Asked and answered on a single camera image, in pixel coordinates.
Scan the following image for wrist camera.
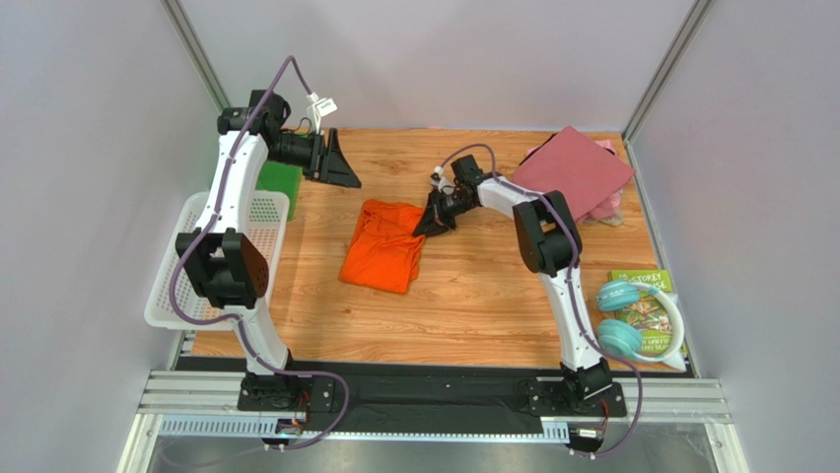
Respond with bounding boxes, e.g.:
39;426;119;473
307;93;338;134
430;166;455;191

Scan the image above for folded maroon t shirt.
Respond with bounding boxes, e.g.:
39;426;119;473
511;125;637;228

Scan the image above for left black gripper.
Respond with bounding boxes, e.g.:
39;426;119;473
267;127;362;189

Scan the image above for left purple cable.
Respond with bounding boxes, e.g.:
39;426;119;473
168;55;351;454

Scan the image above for green cutting mat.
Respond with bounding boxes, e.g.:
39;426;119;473
256;162;303;221

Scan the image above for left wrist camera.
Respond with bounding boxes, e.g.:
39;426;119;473
307;93;338;134

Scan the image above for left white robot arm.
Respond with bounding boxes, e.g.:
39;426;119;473
170;90;362;398

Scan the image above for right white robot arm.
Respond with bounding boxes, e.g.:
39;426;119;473
413;155;613;415

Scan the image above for green picture book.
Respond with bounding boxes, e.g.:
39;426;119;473
606;268;689;369

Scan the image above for aluminium frame rail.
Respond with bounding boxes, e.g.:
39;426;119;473
119;369;747;472

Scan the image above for teal headphones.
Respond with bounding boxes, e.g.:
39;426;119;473
595;280;686;364

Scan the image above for white plastic basket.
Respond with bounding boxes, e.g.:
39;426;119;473
144;190;289;331

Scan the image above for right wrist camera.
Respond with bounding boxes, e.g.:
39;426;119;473
430;166;455;191

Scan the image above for orange t shirt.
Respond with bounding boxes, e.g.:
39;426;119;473
339;199;425;295

